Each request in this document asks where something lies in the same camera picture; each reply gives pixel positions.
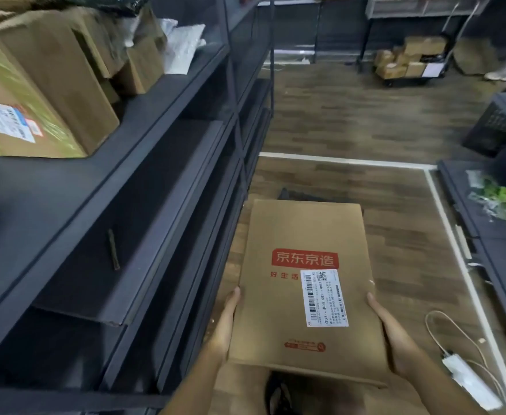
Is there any small brown stick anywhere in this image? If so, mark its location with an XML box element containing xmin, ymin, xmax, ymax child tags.
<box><xmin>107</xmin><ymin>228</ymin><xmax>121</xmax><ymax>271</ymax></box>

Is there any white plastic strip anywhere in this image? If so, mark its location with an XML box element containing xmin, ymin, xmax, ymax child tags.
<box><xmin>453</xmin><ymin>223</ymin><xmax>474</xmax><ymax>261</ymax></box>

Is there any pile of trolley cardboard boxes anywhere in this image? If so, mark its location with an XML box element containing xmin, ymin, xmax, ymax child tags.
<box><xmin>373</xmin><ymin>36</ymin><xmax>448</xmax><ymax>81</ymax></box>

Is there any dark grey metal shelving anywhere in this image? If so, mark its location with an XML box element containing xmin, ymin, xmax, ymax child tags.
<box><xmin>0</xmin><ymin>0</ymin><xmax>275</xmax><ymax>415</ymax></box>

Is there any red logo cardboard box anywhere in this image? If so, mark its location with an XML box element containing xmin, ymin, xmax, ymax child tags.
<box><xmin>228</xmin><ymin>199</ymin><xmax>388</xmax><ymax>387</ymax></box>

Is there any white power cable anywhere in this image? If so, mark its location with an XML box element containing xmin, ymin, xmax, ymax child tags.
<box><xmin>425</xmin><ymin>310</ymin><xmax>506</xmax><ymax>405</ymax></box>

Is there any light grey wire rack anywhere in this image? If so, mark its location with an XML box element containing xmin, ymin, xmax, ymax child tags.
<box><xmin>356</xmin><ymin>0</ymin><xmax>494</xmax><ymax>72</ymax></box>

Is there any black platform trolley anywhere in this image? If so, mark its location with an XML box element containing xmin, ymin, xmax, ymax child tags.
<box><xmin>380</xmin><ymin>2</ymin><xmax>483</xmax><ymax>88</ymax></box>

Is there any person's left foot in sandal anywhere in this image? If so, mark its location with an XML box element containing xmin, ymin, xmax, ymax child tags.
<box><xmin>265</xmin><ymin>371</ymin><xmax>297</xmax><ymax>415</ymax></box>

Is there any person's right hand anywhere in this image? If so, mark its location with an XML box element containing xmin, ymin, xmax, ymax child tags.
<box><xmin>367</xmin><ymin>292</ymin><xmax>426</xmax><ymax>379</ymax></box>

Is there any person's right forearm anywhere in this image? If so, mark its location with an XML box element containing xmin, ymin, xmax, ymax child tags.
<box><xmin>402</xmin><ymin>352</ymin><xmax>496</xmax><ymax>415</ymax></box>

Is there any person's left forearm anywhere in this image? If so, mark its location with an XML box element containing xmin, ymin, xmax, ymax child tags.
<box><xmin>160</xmin><ymin>348</ymin><xmax>236</xmax><ymax>415</ymax></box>

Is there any large white poly mailer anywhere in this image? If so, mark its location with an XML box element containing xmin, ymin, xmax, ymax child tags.
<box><xmin>157</xmin><ymin>17</ymin><xmax>206</xmax><ymax>76</ymax></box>

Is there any white power strip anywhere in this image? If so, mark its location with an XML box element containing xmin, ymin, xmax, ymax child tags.
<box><xmin>442</xmin><ymin>353</ymin><xmax>504</xmax><ymax>412</ymax></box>

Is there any person's left hand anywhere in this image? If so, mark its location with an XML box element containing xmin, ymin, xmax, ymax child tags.
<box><xmin>212</xmin><ymin>287</ymin><xmax>241</xmax><ymax>362</ymax></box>

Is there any yellow taped cardboard box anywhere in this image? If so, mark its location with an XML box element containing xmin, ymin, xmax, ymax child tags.
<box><xmin>0</xmin><ymin>10</ymin><xmax>120</xmax><ymax>160</ymax></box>

